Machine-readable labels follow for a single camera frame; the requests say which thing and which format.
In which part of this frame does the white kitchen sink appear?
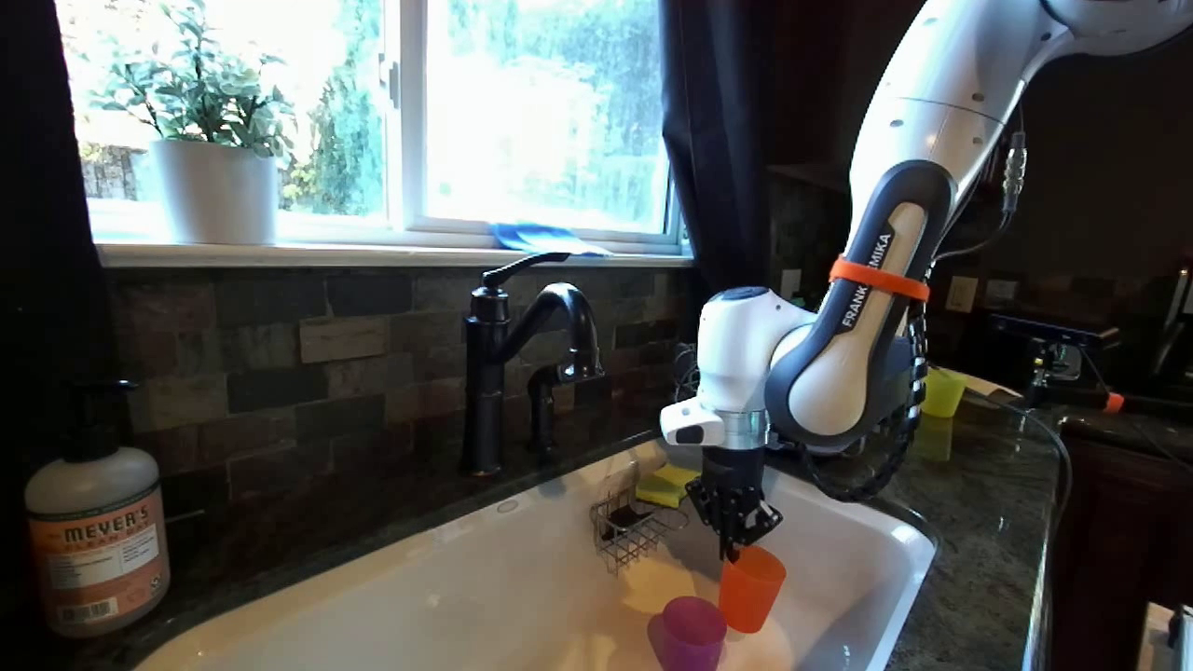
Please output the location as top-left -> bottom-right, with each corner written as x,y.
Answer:
133,441 -> 937,671

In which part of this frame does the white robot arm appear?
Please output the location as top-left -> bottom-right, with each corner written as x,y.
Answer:
658,0 -> 1193,555

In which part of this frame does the yellow green plastic cup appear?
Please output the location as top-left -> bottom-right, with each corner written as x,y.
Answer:
922,370 -> 965,417

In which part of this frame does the pink plastic cup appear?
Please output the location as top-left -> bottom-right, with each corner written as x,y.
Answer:
648,596 -> 728,671

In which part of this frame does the blue cloth on windowsill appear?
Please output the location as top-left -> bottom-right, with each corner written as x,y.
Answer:
487,225 -> 607,257

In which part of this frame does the orange label soap bottle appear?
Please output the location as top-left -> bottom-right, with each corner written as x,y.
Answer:
22,379 -> 170,641

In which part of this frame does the dark window curtain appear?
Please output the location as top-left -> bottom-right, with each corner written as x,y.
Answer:
658,0 -> 776,336

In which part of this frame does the black kitchen faucet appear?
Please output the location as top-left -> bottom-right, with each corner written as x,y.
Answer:
457,251 -> 602,482

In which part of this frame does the wire sponge caddy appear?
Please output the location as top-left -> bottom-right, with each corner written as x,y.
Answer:
587,493 -> 689,570

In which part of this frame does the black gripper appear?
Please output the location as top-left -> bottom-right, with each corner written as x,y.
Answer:
689,446 -> 784,559

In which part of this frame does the orange plastic cup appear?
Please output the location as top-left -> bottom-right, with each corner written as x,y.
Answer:
718,545 -> 786,632

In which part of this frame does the white windowsill potted plant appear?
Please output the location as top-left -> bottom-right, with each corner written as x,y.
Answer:
95,0 -> 289,246

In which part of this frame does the yellow sponge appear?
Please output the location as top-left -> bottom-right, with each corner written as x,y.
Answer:
632,467 -> 698,509

